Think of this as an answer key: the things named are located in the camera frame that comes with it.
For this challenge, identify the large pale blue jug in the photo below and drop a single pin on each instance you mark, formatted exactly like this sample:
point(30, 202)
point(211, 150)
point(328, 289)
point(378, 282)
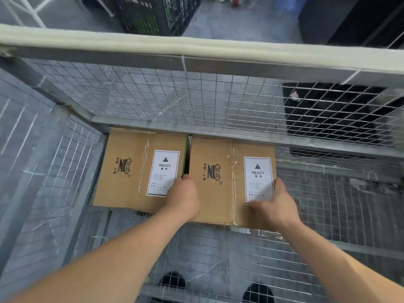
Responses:
point(290, 3)

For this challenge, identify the large labelled cardboard box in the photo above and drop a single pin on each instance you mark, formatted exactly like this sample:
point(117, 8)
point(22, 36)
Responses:
point(221, 201)
point(126, 173)

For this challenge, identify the person's left hand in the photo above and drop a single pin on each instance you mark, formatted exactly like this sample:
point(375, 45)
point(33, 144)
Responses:
point(184, 198)

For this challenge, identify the person's right forearm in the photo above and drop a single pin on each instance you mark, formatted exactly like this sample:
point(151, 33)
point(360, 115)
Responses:
point(341, 268)

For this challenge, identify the person's left forearm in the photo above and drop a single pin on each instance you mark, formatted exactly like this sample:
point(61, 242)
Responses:
point(101, 268)

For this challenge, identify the white metal stool frame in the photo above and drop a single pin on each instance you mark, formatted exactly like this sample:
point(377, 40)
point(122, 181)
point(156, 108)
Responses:
point(31, 11)

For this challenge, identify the heap of mixed rubbish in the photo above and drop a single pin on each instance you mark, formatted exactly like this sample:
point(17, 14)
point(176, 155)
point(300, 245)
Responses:
point(236, 0)

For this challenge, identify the black plastic crate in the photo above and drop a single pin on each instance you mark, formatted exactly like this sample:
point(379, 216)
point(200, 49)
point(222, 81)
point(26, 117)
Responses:
point(94, 1)
point(151, 15)

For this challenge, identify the person's right hand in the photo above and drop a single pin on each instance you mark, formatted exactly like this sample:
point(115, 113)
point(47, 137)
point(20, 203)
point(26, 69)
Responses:
point(277, 211)

